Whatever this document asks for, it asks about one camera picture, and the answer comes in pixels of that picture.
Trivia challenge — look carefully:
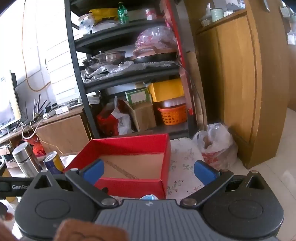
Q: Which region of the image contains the metal basin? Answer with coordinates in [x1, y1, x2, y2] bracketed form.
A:
[91, 20, 121, 34]

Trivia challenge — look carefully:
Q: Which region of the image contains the green mug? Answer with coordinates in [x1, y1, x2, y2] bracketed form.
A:
[210, 8, 223, 22]

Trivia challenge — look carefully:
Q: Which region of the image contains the yellow box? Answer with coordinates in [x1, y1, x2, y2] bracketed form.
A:
[148, 78, 185, 103]

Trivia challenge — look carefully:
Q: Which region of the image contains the bubble wrap sheet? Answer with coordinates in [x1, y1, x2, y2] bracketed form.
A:
[80, 61, 176, 84]

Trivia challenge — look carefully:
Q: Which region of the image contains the red board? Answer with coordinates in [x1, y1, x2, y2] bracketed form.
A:
[165, 0, 195, 115]

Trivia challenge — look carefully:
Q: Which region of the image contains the black antenna router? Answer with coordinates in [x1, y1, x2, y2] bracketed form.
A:
[23, 94, 52, 121]

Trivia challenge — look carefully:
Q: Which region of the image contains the orange plastic basket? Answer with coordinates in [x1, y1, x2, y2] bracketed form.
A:
[157, 103, 188, 126]

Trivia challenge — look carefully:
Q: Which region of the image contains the flat screen monitor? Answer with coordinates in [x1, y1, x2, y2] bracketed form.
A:
[0, 70, 22, 135]

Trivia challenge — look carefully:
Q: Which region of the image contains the wooden cabinet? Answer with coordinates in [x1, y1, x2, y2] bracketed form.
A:
[195, 0, 296, 169]

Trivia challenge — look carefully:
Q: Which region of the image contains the steel pot with lid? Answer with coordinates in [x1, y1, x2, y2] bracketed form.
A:
[90, 50, 126, 65]

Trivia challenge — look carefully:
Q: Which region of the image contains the brown clay pot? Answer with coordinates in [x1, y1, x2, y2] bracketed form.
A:
[133, 46, 176, 56]

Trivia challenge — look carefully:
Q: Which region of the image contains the steel thermos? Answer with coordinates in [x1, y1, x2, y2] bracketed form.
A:
[12, 142, 42, 178]

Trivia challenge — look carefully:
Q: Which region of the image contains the green box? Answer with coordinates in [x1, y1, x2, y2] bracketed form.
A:
[125, 88, 149, 105]

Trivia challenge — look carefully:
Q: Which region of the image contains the brown lidded container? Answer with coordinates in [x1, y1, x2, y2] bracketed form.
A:
[159, 97, 186, 109]

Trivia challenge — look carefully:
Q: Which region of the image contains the yellow packet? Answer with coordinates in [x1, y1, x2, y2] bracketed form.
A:
[89, 8, 118, 22]

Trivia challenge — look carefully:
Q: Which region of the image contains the yellow cable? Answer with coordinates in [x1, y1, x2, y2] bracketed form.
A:
[21, 0, 51, 92]

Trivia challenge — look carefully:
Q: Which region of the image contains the brown cardboard box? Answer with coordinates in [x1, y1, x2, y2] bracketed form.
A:
[128, 101, 158, 132]

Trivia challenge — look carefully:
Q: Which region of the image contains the wooden TV stand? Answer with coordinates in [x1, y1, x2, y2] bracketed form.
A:
[0, 108, 90, 163]

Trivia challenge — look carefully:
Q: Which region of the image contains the pink plastic bag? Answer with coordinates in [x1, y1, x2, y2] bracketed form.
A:
[135, 25, 177, 49]

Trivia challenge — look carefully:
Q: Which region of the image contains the blue and yellow drink can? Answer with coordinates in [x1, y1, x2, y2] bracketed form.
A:
[43, 151, 65, 175]

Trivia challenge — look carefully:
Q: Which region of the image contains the crumpled white plastic bag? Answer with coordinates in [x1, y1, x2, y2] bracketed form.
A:
[77, 13, 95, 29]

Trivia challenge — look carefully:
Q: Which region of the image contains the red cardboard box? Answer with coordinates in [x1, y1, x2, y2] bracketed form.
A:
[63, 133, 171, 200]

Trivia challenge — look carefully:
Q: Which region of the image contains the green plastic bottle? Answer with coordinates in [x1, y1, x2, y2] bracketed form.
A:
[118, 2, 129, 25]

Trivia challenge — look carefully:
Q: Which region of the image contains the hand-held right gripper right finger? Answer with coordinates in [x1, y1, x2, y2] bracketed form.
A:
[180, 159, 266, 208]

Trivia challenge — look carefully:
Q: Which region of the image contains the red and white plastic bag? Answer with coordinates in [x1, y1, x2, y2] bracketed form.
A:
[96, 96, 136, 137]

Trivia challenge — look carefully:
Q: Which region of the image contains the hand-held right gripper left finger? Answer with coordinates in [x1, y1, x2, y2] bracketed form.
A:
[30, 159, 119, 208]

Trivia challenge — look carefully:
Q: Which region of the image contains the black metal shelf rack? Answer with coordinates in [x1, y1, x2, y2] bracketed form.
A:
[64, 0, 195, 139]

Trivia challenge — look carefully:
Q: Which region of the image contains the cardboard sheet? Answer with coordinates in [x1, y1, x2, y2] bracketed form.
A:
[186, 51, 207, 130]

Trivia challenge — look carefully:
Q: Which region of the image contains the black frying pan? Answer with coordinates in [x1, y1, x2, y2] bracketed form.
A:
[131, 51, 177, 63]

